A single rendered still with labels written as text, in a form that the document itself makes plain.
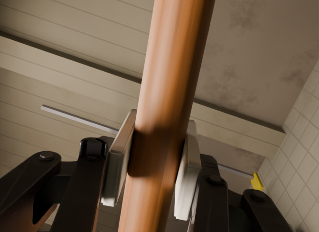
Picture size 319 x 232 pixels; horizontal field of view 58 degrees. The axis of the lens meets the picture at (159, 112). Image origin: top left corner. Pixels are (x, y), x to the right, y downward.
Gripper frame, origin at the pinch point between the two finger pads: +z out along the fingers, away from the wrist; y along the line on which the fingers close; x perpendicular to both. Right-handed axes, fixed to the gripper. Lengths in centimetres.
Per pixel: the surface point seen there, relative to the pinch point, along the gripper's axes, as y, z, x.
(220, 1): 35, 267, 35
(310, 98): 132, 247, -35
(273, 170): 120, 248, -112
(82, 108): -83, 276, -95
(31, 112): -140, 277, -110
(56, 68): -107, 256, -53
